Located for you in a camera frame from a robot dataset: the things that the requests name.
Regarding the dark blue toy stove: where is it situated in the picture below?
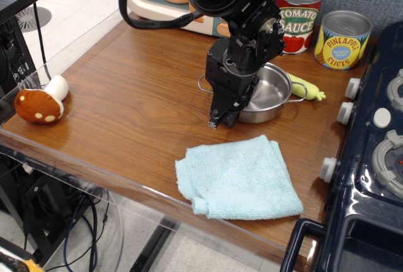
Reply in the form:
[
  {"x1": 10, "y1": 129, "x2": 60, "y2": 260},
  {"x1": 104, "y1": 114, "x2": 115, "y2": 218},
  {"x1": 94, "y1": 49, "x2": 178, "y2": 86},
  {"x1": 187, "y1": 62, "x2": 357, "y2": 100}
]
[{"x1": 281, "y1": 22, "x2": 402, "y2": 271}]

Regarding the spoon with green handle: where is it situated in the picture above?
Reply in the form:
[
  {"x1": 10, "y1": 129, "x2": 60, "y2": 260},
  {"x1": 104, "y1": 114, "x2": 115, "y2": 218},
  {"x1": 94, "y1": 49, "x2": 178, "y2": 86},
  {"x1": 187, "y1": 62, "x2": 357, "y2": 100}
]
[{"x1": 288, "y1": 73, "x2": 326, "y2": 101}]

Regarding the tomato sauce can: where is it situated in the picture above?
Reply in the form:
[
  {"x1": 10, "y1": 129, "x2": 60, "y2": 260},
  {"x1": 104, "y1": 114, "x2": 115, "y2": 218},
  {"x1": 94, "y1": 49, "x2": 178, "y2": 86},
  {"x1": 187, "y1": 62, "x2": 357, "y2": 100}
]
[{"x1": 275, "y1": 0, "x2": 322, "y2": 54}]

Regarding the light blue folded cloth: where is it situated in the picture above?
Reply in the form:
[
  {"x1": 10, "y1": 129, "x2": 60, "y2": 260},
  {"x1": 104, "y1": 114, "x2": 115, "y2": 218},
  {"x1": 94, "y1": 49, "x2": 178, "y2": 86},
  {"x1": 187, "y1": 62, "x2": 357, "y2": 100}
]
[{"x1": 175, "y1": 135, "x2": 304, "y2": 220}]

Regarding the pineapple slices can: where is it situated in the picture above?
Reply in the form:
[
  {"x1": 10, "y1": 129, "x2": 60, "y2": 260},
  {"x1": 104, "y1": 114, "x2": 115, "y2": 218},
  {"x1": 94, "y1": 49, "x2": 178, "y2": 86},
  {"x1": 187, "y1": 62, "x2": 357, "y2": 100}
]
[{"x1": 314, "y1": 10, "x2": 373, "y2": 71}]

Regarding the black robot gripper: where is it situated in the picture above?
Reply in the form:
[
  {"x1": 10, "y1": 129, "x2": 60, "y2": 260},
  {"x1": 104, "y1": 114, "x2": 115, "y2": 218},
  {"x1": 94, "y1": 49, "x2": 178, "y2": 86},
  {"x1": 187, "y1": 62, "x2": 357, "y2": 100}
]
[{"x1": 205, "y1": 38, "x2": 258, "y2": 129}]

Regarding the brown plush mushroom toy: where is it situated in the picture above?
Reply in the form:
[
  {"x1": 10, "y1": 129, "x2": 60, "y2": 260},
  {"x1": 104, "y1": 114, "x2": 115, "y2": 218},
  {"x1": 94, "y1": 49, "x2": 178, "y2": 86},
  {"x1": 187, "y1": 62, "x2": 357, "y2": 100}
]
[{"x1": 14, "y1": 75, "x2": 69, "y2": 124}]

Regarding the stainless steel pan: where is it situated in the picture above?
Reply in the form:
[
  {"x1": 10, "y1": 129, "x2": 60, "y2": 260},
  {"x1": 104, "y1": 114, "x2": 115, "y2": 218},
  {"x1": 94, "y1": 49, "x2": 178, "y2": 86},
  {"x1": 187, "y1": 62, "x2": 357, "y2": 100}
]
[{"x1": 198, "y1": 62, "x2": 308, "y2": 125}]

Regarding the blue cable under table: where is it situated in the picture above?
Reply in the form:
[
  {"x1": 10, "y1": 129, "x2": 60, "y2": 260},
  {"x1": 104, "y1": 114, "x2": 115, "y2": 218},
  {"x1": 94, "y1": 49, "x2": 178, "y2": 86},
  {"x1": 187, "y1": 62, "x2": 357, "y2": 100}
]
[{"x1": 62, "y1": 193, "x2": 98, "y2": 272}]

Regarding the clear acrylic table guard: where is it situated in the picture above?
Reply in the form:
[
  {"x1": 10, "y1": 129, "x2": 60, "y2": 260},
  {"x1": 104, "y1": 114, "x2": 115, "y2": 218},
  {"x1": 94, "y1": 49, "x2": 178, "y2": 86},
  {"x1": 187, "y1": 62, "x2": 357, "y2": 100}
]
[{"x1": 1, "y1": 9, "x2": 122, "y2": 125}]

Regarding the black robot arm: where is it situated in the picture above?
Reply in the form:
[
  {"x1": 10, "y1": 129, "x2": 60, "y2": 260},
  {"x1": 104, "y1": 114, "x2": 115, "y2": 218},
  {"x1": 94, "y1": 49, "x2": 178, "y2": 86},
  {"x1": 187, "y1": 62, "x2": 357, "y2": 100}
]
[{"x1": 189, "y1": 0, "x2": 285, "y2": 128}]

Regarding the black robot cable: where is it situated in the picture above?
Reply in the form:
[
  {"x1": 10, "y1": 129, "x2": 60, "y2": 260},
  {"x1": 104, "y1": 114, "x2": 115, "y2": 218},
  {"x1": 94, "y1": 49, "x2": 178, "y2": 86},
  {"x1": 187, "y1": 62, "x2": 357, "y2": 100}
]
[{"x1": 118, "y1": 0, "x2": 205, "y2": 30}]

